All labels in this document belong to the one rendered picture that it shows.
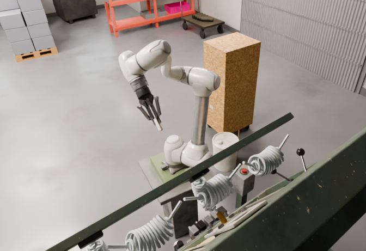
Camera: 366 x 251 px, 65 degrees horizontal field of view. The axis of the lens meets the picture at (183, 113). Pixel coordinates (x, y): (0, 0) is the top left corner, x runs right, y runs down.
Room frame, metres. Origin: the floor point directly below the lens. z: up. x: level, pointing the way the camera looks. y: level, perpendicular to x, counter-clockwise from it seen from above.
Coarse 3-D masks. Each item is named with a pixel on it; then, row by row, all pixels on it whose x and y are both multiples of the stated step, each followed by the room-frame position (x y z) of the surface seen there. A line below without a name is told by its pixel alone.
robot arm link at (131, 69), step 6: (120, 54) 1.40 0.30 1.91; (126, 54) 1.38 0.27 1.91; (132, 54) 1.39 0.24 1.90; (120, 60) 1.37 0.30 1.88; (126, 60) 1.36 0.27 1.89; (132, 60) 1.34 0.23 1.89; (120, 66) 1.37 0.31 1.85; (126, 66) 1.34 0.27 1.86; (132, 66) 1.32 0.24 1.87; (138, 66) 1.32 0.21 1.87; (126, 72) 1.33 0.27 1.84; (132, 72) 1.32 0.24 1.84; (138, 72) 1.32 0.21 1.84; (144, 72) 1.34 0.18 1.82; (126, 78) 1.33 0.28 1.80; (132, 78) 1.31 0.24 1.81
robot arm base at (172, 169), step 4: (164, 160) 1.72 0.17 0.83; (164, 164) 1.66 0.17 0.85; (168, 164) 1.64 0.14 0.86; (180, 164) 1.63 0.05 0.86; (184, 164) 1.65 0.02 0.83; (164, 168) 1.63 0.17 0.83; (168, 168) 1.63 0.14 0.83; (172, 168) 1.62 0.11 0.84; (176, 168) 1.62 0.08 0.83; (180, 168) 1.62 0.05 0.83; (172, 172) 1.59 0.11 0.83
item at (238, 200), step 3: (237, 195) 1.45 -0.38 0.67; (240, 195) 1.42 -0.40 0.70; (246, 195) 1.44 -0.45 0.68; (237, 198) 1.44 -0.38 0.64; (240, 198) 1.42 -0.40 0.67; (243, 198) 1.42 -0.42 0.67; (246, 198) 1.44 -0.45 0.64; (237, 201) 1.44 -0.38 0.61; (240, 201) 1.42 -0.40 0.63; (243, 201) 1.42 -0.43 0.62; (246, 201) 1.44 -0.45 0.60; (237, 204) 1.44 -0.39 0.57; (240, 204) 1.42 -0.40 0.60; (237, 207) 1.44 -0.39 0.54
